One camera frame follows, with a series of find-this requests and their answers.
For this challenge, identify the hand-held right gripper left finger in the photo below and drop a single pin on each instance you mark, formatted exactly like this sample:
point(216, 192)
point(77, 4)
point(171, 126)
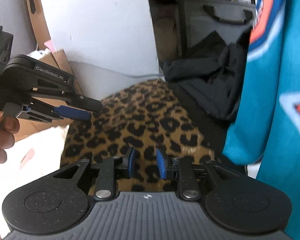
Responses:
point(132, 163)

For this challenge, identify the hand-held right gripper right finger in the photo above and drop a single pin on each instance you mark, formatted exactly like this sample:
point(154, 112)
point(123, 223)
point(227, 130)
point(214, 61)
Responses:
point(161, 165)

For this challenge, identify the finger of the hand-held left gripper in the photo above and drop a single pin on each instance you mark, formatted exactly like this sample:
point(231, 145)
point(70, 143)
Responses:
point(72, 113)
point(87, 103)

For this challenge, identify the leopard print pants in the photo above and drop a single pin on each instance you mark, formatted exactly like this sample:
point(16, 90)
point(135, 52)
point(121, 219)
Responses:
point(145, 115)

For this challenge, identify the person's left hand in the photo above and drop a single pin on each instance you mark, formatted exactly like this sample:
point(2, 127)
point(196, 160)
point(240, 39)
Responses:
point(0, 140)

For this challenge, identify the flattened cardboard box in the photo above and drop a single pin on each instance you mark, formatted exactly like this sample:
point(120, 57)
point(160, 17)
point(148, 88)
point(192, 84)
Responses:
point(62, 62)

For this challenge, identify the tall cardboard box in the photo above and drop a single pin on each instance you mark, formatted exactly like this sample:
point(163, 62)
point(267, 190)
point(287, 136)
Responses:
point(40, 25)

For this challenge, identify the bear print blanket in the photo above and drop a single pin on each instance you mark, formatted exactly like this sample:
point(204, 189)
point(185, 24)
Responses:
point(27, 160)

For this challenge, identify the crumpled black clothing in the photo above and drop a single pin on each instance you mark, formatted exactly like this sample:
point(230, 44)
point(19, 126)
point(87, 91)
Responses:
point(202, 80)

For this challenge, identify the black metal pole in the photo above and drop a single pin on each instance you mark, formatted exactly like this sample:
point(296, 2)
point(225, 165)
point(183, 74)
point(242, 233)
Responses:
point(181, 17)

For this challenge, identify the teal jersey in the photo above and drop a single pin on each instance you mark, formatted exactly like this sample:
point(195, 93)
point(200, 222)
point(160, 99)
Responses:
point(270, 80)

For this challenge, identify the grey storage bag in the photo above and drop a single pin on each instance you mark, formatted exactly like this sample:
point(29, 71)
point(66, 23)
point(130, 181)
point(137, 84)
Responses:
point(195, 12)

